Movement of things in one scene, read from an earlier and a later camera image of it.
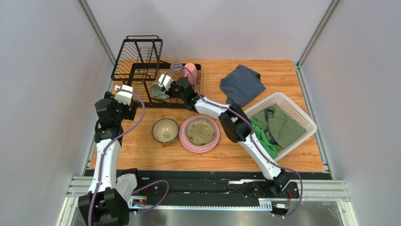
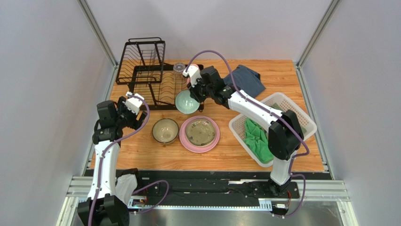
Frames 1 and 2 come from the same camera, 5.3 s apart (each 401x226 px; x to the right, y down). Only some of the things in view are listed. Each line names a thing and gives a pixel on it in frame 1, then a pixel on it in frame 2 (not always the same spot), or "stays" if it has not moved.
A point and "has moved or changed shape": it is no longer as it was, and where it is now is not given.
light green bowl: x=156 y=92 has moved or changed shape
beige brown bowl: x=165 y=131 stays
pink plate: x=194 y=148 stays
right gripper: x=172 y=89 → x=194 y=86
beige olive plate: x=200 y=132 stays
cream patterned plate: x=200 y=132 stays
